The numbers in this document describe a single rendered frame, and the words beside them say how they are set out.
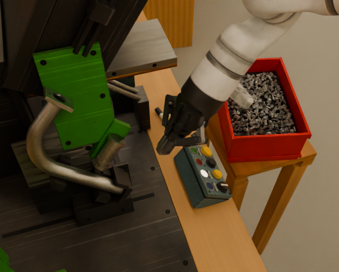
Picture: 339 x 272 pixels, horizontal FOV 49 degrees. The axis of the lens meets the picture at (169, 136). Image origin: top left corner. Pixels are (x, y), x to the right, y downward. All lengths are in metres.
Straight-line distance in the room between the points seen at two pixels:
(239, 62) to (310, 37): 2.42
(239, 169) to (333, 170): 1.17
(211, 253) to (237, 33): 0.47
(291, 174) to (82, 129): 0.71
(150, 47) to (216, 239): 0.46
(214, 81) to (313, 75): 2.10
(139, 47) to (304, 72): 1.90
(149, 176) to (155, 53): 0.30
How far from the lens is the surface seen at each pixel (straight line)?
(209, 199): 0.86
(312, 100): 2.50
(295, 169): 1.20
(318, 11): 0.56
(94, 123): 0.76
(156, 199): 0.89
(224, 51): 0.59
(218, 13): 3.08
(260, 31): 0.62
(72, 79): 0.71
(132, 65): 0.85
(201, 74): 0.60
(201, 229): 0.86
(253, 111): 1.10
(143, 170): 0.94
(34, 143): 0.73
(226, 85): 0.60
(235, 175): 1.07
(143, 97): 0.95
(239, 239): 0.86
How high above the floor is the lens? 1.68
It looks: 52 degrees down
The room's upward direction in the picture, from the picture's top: straight up
